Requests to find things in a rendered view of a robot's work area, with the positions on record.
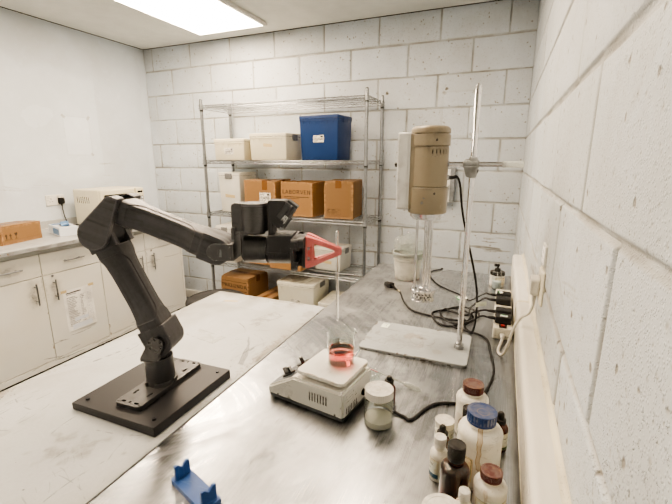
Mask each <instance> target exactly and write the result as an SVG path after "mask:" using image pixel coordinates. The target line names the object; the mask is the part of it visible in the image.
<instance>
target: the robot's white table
mask: <svg viewBox="0 0 672 504"><path fill-rule="evenodd" d="M324 309H325V307H321V306H315V305H308V304H302V303H295V302H289V301H282V300H276V299H269V298H263V297H256V296H249V295H243V294H236V293H230V292H223V291H219V292H217V293H215V294H213V295H210V296H208V297H206V298H204V299H202V300H200V301H197V302H195V303H193V304H191V305H189V306H187V307H184V308H182V309H180V310H178V311H176V312H174V313H171V315H173V314H176V316H177V317H178V319H179V321H180V323H181V325H182V327H183V329H184V336H183V338H182V339H181V340H180V342H179V343H178V344H177V345H176V346H175V347H174V348H173V349H172V351H173V357H175V358H179V359H187V360H192V361H198V362H200V363H202V364H207V365H211V366H216V367H220V368H225V369H229V370H230V378H229V379H228V380H227V381H225V382H224V383H223V384H222V385H220V386H219V387H218V388H217V389H215V390H214V391H213V392H212V393H210V394H209V395H208V396H207V397H205V398H204V399H203V400H202V401H200V402H199V403H198V404H197V405H195V406H194V407H193V408H191V409H190V410H189V411H188V412H186V413H185V414H184V415H183V416H181V417H180V418H179V419H178V420H176V421H175V422H174V423H173V424H171V425H170V426H169V427H168V428H166V429H165V430H164V431H162V432H161V433H160V434H159V435H157V436H156V437H152V436H149V435H146V434H143V433H140V432H137V431H135V430H132V429H129V428H126V427H123V426H120V425H117V424H115V423H112V422H109V421H106V420H103V419H100V418H97V417H94V416H92V415H89V414H86V413H83V412H80V411H77V410H74V409H73V406H72V402H74V401H76V400H77V399H79V398H81V397H83V396H85V395H86V394H88V393H90V392H92V391H93V390H95V389H97V388H99V387H100V386H102V385H104V384H106V383H107V382H109V381H111V380H113V379H114V378H116V377H118V376H120V375H121V374H123V373H125V372H127V371H129V370H130V369H132V368H134V367H136V366H137V365H139V364H141V363H143V362H140V357H141V355H142V353H143V351H144V349H145V347H144V346H143V344H142V342H141V340H140V339H139V337H138V334H139V333H140V331H139V330H138V329H137V330H135V331H132V332H130V333H128V334H126V335H124V336H122V337H119V338H117V339H115V340H113V341H111V342H109V343H107V344H104V345H103V346H100V347H98V348H96V349H93V350H91V351H89V352H87V353H85V354H83V355H80V356H78V357H76V358H74V359H72V360H70V361H67V362H65V363H63V364H61V365H59V366H57V367H54V368H52V369H50V370H48V371H46V372H44V373H41V374H39V375H37V376H35V377H33V378H31V379H28V380H26V381H24V382H22V383H20V384H18V385H15V386H13V387H11V388H9V389H7V390H5V391H2V392H0V504H89V503H90V502H91V501H92V500H93V499H95V498H96V497H97V496H98V495H99V494H101V493H102V492H103V491H104V490H105V489H107V488H108V487H109V486H110V485H112V484H113V483H114V482H115V481H116V480H118V479H119V478H120V477H121V476H122V475H124V474H125V473H126V472H127V471H128V470H130V469H131V468H132V467H133V466H135V465H136V464H137V463H138V462H139V461H141V460H142V459H143V458H144V457H145V456H147V455H148V454H149V453H150V452H152V451H153V450H154V449H155V448H156V447H158V446H159V445H160V444H161V443H162V442H164V441H165V440H166V439H167V438H168V437H170V436H171V435H172V434H173V433H175V432H176V431H177V430H178V429H179V428H181V427H182V426H183V425H184V424H185V423H187V422H188V421H189V420H190V419H191V418H193V417H194V416H195V415H196V414H198V413H199V412H200V411H201V410H202V409H204V408H205V407H206V406H207V405H208V404H210V403H211V402H212V401H213V400H215V399H216V398H217V397H218V396H219V395H221V394H222V393H223V392H224V391H225V390H227V389H228V388H229V387H230V386H231V385H233V384H234V383H235V382H236V381H238V380H239V379H240V378H241V377H242V376H244V375H245V374H246V373H247V372H248V371H250V370H251V369H252V368H253V367H255V366H256V365H257V364H258V363H259V362H261V361H262V360H263V359H264V358H265V357H267V356H268V355H269V354H270V353H271V352H273V351H274V350H275V349H276V348H278V347H279V346H280V345H281V344H282V343H284V342H285V341H286V340H287V339H288V338H290V337H291V336H292V335H293V334H294V333H296V332H297V331H298V330H299V329H301V328H302V327H303V326H304V325H305V324H307V323H308V322H309V321H310V320H311V319H313V318H314V317H315V316H316V315H318V314H319V313H320V312H321V311H322V310H324Z"/></svg>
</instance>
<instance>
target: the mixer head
mask: <svg viewBox="0 0 672 504"><path fill-rule="evenodd" d="M449 146H451V128H450V127H449V126H445V125H423V126H415V127H413V128H412V130H411V132H400V133H399V136H398V154H397V162H395V167H397V183H396V208H397V209H407V210H408V212H409V213H410V216H411V217H412V218H413V219H416V220H426V221H433V220H440V219H441V218H442V217H444V214H445V213H446V211H447V195H448V187H446V186H447V180H450V178H451V176H450V175H448V161H449Z"/></svg>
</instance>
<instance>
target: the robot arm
mask: <svg viewBox="0 0 672 504"><path fill-rule="evenodd" d="M140 199H141V195H139V194H137V193H128V194H123V195H122V196H121V197H120V196H118V195H114V196H107V197H105V198H103V200H102V201H101V202H100V203H99V204H98V205H97V206H96V207H95V208H94V209H93V211H92V212H91V213H90V214H89V215H88V216H87V217H86V218H85V219H84V220H83V222H82V223H81V224H80V225H79V226H78V229H77V237H78V240H79V242H80V243H81V244H82V245H83V246H84V247H85V248H87V249H89V251H90V252H91V254H92V255H94V254H96V256H97V257H98V259H99V261H100V262H101V263H102V264H103V265H104V266H105V267H106V269H107V270H108V272H109V273H110V275H111V276H112V278H113V279H114V281H115V283H116V285H117V286H118V288H119V290H120V292H121V294H122V295H123V297H124V299H125V301H126V302H127V304H128V306H129V308H130V310H131V312H132V314H133V316H134V319H135V321H136V326H137V328H138V330H139V331H140V333H139V334H138V337H139V339H140V340H141V342H142V344H143V346H144V347H145V349H144V351H143V353H142V355H141V357H140V362H144V367H145V374H146V378H145V381H144V382H143V383H141V384H140V385H138V386H137V387H135V388H134V389H132V390H131V391H129V392H128V393H126V394H124V395H123V396H121V397H120V398H118V399H117V400H116V405H117V406H118V407H121V408H125V409H129V410H133V411H141V410H143V409H145V408H146V407H147V406H149V405H150V404H151V403H153V402H154V401H155V400H157V399H158V398H159V397H161V396H162V395H164V394H165V393H166V392H168V391H169V390H170V389H172V388H173V387H174V386H176V385H177V384H178V383H180V382H181V381H183V380H184V379H185V378H187V377H188V376H189V375H191V374H192V373H193V372H195V371H196V370H197V369H199V368H200V367H201V365H200V362H198V361H192V360H187V359H178V360H176V361H175V362H174V358H173V351H172V349H173V348H174V347H175V346H176V345H177V344H178V343H179V342H180V340H181V339H182V338H183V336H184V329H183V327H182V325H181V323H180V321H179V319H178V317H177V316H176V314H173V315H171V313H170V311H169V310H168V308H167V307H166V306H165V305H164V304H163V302H162V301H161V299H160V298H159V296H158V295H157V293H156V291H155V289H154V287H153V286H152V284H151V282H150V280H149V278H148V276H147V275H146V273H145V271H144V269H143V267H142V265H141V263H140V261H139V259H138V257H137V255H136V252H135V248H134V245H133V243H132V242H131V239H133V238H134V236H133V234H132V233H131V232H132V229H134V230H137V231H140V232H142V233H145V234H148V235H150V236H153V237H155V238H158V239H161V240H163V241H166V242H168V243H171V244H173V245H176V246H178V247H180V248H182V249H184V250H186V251H187V252H189V253H191V254H193V255H196V258H197V259H199V260H202V261H204V262H207V263H210V264H212V265H221V264H223V263H225V262H226V261H234V260H236V259H237V258H238V257H239V256H241V257H242V259H243V260H244V262H254V263H268V262H269V263H291V271H298V266H302V267H303V268H311V267H313V266H315V265H318V264H320V263H322V262H325V261H327V260H329V259H332V258H335V257H337V256H340V255H341V254H342V247H340V246H336V245H335V244H333V243H331V242H329V241H326V240H324V239H322V238H320V237H318V236H316V235H314V234H312V233H305V234H304V231H291V230H277V228H278V229H279V228H280V227H281V228H284V229H285V228H286V227H287V226H288V224H289V223H290V221H291V220H292V218H291V217H292V216H293V214H294V213H295V212H296V210H297V208H298V207H299V205H298V204H296V203H295V202H294V201H292V200H291V199H270V200H268V202H262V201H248V202H236V203H233V204H232V205H231V221H232V227H231V233H228V232H226V231H223V230H220V229H218V228H211V227H208V226H205V225H202V224H197V223H194V222H191V221H188V220H186V219H183V218H180V217H178V216H175V215H173V214H170V213H168V212H165V211H163V210H160V209H158V208H155V207H153V206H151V205H149V204H147V203H146V202H144V201H142V200H140ZM266 231H268V235H267V236H248V235H260V234H265V232H266ZM314 244H316V245H319V246H322V247H325V248H328V249H331V250H334V252H330V253H327V254H324V255H320V256H315V254H314Z"/></svg>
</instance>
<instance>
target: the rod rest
mask: <svg viewBox="0 0 672 504"><path fill-rule="evenodd" d="M173 469H174V477H172V478H171V483H172V485H173V486H174V487H175V488H176V489H177V490H178V491H179V492H180V493H181V494H182V495H183V496H184V497H185V498H186V499H187V500H188V502H189V503H190V504H221V497H220V496H219V495H218V494H217V490H216V483H215V482H213V483H212V484H211V485H210V487H209V486H208V485H207V484H206V483H205V482H204V481H203V480H202V479H201V478H200V477H199V476H198V475H196V474H195V473H194V472H193V471H192V470H191V469H190V462H189V459H188V458H186V459H185V460H184V462H183V463H182V465H181V466H179V465H175V466H173Z"/></svg>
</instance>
